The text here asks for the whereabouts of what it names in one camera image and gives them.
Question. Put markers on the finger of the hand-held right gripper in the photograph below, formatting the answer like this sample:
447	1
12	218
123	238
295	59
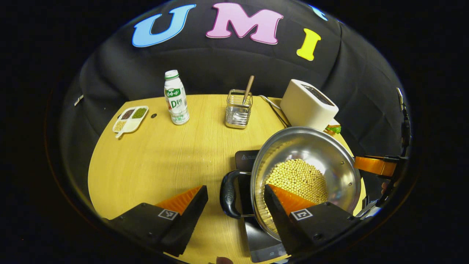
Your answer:
373	165

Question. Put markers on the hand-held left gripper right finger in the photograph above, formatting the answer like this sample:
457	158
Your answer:
280	223

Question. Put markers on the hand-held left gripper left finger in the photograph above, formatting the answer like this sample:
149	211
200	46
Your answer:
190	220

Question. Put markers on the black induction cooktop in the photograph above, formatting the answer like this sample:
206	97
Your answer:
262	242

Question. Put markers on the stainless steel pot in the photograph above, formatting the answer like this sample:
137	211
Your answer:
311	145

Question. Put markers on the pile of soybeans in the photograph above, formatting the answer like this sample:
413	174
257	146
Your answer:
298	179

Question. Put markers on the toy sandwich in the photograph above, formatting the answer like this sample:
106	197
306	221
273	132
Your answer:
333	129

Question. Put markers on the white toaster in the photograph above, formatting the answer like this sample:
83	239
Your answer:
304	108

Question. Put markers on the clear utensil holder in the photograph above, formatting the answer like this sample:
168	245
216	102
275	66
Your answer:
238	117

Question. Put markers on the white divided bean dish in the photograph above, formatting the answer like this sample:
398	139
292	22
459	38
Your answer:
130	123

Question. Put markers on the white drink bottle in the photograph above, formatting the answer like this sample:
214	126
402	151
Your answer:
177	102

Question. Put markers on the wooden spoon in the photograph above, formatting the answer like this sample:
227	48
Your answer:
249	86

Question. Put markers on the silver cloth clip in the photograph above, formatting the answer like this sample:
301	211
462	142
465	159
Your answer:
78	99

